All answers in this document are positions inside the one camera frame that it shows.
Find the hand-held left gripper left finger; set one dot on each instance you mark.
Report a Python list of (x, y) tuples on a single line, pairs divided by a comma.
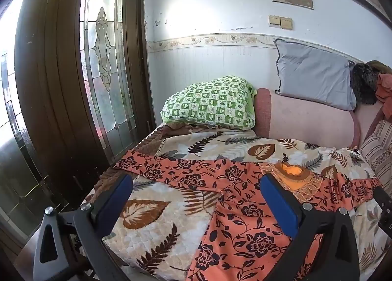
[(118, 201)]

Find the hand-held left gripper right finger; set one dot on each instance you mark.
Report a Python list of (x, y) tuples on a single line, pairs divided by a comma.
[(281, 204)]

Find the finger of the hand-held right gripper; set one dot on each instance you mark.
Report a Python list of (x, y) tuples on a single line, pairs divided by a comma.
[(386, 207)]

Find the orange floral garment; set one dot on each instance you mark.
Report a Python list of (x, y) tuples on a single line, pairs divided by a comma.
[(245, 226)]

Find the leaf print blanket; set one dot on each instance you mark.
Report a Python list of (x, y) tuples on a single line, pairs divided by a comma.
[(153, 232)]

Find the striped cushion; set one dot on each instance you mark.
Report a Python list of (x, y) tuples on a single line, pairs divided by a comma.
[(379, 152)]

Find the pink quilted cushion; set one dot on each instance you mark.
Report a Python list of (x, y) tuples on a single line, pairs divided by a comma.
[(366, 121)]

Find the pink quilted bolster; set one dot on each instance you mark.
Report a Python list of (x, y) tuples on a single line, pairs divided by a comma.
[(306, 118)]

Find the leaded glass door panel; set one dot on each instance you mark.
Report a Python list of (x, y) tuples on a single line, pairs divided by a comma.
[(12, 161), (104, 85)]

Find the rust red cloth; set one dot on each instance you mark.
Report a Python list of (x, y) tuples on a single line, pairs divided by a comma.
[(385, 91)]

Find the green checked pillow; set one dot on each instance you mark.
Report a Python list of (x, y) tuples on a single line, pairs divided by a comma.
[(208, 103)]

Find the dark furry cushion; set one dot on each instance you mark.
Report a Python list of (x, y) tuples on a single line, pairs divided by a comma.
[(363, 82)]

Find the dark wooden door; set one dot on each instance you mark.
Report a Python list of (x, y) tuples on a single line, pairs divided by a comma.
[(52, 85)]

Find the grey pillow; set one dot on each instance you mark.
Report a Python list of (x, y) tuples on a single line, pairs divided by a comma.
[(312, 72)]

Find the brown cloth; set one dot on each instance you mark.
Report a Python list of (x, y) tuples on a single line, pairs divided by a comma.
[(379, 66)]

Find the beige light switch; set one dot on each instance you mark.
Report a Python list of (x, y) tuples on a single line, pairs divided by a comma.
[(274, 21), (287, 23)]

